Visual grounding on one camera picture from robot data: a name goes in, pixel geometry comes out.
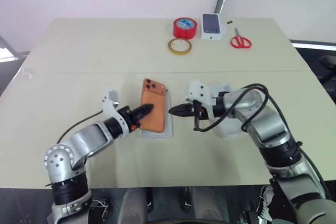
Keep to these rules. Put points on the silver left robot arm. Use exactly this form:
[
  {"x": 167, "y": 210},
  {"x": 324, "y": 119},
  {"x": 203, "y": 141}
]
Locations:
[{"x": 86, "y": 140}]

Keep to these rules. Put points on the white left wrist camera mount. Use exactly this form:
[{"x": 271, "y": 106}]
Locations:
[{"x": 109, "y": 106}]

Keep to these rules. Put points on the white box with phone print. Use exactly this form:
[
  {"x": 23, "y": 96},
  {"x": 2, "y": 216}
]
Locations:
[{"x": 212, "y": 28}]

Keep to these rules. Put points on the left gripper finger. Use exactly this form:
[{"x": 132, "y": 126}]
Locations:
[
  {"x": 143, "y": 108},
  {"x": 144, "y": 114}
]

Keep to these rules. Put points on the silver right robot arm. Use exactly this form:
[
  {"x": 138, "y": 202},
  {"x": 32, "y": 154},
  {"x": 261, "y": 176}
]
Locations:
[{"x": 270, "y": 127}]

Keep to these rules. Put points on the white phone box lid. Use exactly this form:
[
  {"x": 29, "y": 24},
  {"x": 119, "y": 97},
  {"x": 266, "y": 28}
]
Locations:
[{"x": 231, "y": 129}]

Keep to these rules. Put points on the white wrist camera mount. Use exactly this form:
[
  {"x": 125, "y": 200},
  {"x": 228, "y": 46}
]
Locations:
[
  {"x": 109, "y": 106},
  {"x": 200, "y": 90}
]

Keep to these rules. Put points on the red tape roll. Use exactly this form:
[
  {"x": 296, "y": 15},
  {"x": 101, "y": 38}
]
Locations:
[{"x": 184, "y": 27}]

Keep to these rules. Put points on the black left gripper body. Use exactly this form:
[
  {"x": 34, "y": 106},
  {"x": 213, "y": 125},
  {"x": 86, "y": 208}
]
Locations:
[{"x": 128, "y": 116}]

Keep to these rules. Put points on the small clear plastic piece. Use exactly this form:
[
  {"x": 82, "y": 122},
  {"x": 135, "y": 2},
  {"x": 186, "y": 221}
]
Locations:
[{"x": 27, "y": 73}]

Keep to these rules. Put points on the orange smartphone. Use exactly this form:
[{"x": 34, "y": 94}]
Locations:
[{"x": 153, "y": 98}]

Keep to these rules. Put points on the grey rounded robot leg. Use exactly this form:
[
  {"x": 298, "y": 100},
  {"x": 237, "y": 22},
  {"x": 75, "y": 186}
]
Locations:
[
  {"x": 202, "y": 205},
  {"x": 132, "y": 207}
]

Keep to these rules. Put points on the black office chair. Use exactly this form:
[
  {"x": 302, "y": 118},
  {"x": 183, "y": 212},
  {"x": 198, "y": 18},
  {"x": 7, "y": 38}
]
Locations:
[{"x": 328, "y": 68}]

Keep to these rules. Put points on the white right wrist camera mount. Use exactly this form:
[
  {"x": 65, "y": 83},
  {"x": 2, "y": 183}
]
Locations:
[{"x": 200, "y": 90}]

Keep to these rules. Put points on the white phone box base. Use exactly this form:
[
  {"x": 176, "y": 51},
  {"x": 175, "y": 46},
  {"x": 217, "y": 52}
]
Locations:
[{"x": 169, "y": 129}]

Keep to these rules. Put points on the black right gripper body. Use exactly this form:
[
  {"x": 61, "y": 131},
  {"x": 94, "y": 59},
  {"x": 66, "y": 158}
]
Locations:
[{"x": 198, "y": 110}]

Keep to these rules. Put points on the clear yellowish tape roll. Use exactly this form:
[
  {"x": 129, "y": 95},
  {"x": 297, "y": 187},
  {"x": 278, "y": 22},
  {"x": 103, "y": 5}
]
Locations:
[{"x": 179, "y": 46}]

